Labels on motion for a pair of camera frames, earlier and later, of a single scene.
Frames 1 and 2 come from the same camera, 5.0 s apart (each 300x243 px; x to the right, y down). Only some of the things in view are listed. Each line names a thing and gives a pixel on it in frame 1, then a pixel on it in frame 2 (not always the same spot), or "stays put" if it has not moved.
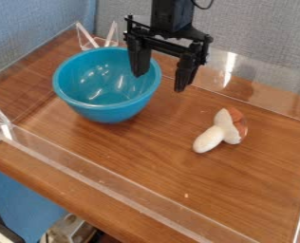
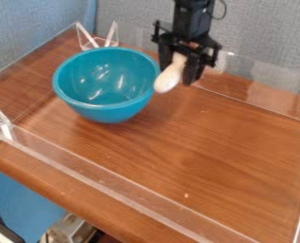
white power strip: x=69 y=230 stays put
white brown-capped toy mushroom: x=227 y=129 -> x=167 y=79
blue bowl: x=100 y=90 stays put
